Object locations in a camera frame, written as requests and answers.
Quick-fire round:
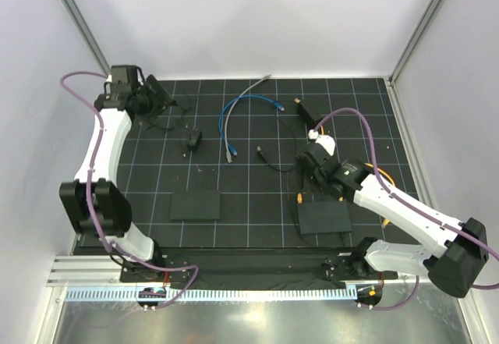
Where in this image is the thin black power cable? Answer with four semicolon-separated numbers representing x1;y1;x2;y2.
143;98;196;158

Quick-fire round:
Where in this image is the black network switch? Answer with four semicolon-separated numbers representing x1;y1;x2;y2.
169;190;221;222
297;201;352;235

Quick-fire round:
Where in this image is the black cable with plug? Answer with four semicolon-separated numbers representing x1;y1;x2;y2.
255;98;313;239

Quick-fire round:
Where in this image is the blue ethernet cable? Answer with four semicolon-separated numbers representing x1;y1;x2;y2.
218;96;285;156

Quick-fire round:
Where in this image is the gray ethernet cable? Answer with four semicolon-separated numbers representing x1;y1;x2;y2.
221;73;273;163

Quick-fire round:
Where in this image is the orange ethernet cable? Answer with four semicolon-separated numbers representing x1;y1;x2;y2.
296;122;398;229

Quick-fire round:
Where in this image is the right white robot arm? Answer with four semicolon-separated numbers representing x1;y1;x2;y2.
296;130;489;298

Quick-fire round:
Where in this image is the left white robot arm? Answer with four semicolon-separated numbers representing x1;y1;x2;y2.
59;65;177;282

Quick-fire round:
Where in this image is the black power adapter block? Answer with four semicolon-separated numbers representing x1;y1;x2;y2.
296;101;321;128

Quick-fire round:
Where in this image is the black grid mat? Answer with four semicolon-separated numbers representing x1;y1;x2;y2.
117;78;418;248

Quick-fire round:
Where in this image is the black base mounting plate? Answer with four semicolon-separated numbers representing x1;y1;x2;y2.
120;246;398;282

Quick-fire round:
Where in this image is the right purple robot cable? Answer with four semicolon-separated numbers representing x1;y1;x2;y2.
307;107;499;311

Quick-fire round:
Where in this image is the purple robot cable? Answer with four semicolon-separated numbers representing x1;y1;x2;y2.
59;70;201;308
307;107;499;311

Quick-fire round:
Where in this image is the white slotted cable duct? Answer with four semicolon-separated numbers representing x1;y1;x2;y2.
65;285;357;303

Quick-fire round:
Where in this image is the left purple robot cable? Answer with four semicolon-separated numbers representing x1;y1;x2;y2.
59;70;201;308

